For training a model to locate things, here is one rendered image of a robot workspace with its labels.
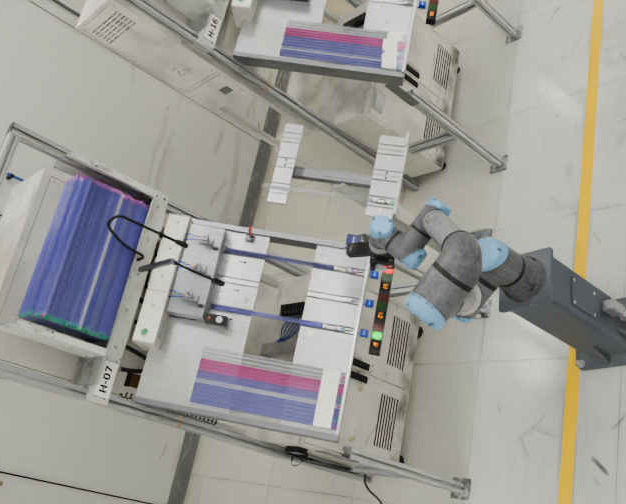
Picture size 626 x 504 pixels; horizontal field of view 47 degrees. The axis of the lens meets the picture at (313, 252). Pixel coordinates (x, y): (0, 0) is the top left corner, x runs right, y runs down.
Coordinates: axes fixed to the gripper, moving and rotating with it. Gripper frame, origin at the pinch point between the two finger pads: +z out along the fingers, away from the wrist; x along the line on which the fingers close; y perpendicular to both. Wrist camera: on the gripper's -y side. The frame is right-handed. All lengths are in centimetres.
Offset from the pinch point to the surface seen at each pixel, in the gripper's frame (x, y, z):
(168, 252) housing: -7, -73, 1
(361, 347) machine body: -15, -2, 55
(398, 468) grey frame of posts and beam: -61, 19, 36
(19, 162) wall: 60, -198, 87
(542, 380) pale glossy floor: -19, 68, 42
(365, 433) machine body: -47, 5, 63
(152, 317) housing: -32, -72, 1
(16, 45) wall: 121, -214, 70
